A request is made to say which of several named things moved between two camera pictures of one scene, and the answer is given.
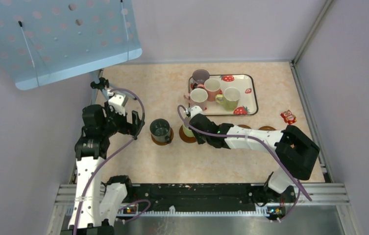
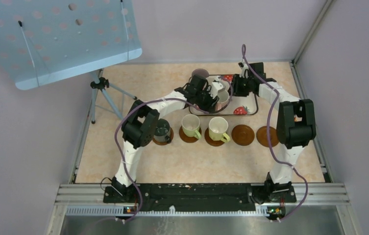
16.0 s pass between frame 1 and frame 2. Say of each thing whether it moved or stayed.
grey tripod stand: stayed
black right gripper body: moved
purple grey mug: stayed
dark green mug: stayed
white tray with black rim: stayed
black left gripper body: moved
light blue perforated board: stayed
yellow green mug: moved
